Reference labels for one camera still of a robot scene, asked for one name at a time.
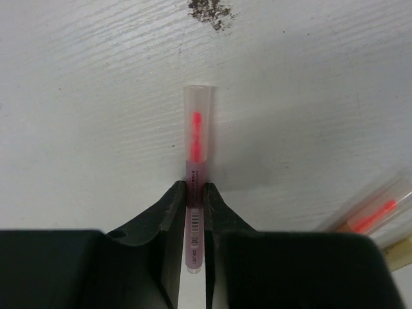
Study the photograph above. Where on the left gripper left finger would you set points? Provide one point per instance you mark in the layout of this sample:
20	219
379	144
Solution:
136	265

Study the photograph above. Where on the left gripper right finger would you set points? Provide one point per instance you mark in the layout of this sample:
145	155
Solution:
246	268

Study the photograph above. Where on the brown orange highlighter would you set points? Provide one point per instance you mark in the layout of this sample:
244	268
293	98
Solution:
377	209

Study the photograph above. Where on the purple pink highlighter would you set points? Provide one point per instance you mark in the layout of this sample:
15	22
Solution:
197	102

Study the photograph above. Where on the yellow highlighter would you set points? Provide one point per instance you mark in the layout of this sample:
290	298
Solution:
398	255

